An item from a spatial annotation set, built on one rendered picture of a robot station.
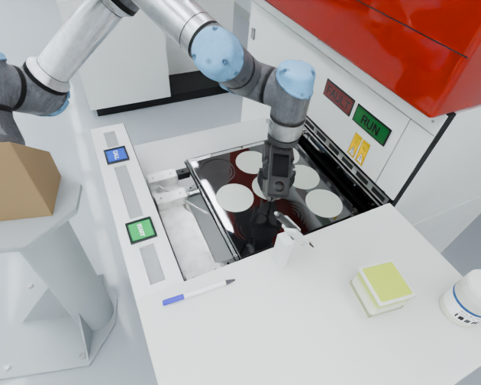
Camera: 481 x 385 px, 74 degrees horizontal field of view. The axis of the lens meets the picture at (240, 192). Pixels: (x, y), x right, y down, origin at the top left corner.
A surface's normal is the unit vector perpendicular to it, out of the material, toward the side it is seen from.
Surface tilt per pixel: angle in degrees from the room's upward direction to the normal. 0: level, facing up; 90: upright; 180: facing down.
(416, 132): 90
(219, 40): 52
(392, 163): 90
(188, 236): 0
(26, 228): 0
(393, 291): 0
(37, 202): 90
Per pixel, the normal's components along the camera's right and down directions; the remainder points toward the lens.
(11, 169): 0.21, 0.73
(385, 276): 0.07, -0.67
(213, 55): -0.34, 0.08
